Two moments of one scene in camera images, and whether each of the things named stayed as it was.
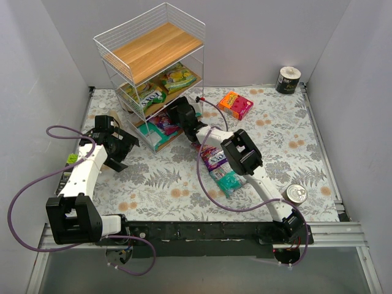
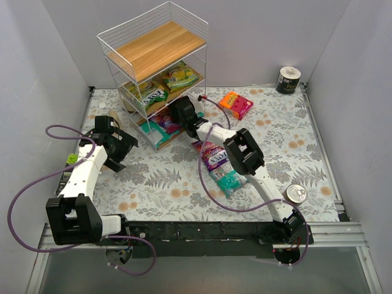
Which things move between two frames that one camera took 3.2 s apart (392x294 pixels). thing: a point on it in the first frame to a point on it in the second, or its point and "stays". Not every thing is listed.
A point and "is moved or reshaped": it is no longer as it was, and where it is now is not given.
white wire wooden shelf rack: [155, 62] stays
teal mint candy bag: [229, 180] stays
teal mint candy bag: [154, 136] is moved or reshaped
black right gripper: [176, 108] stays
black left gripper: [123, 150] stays
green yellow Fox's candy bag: [145, 94] is moved or reshaped
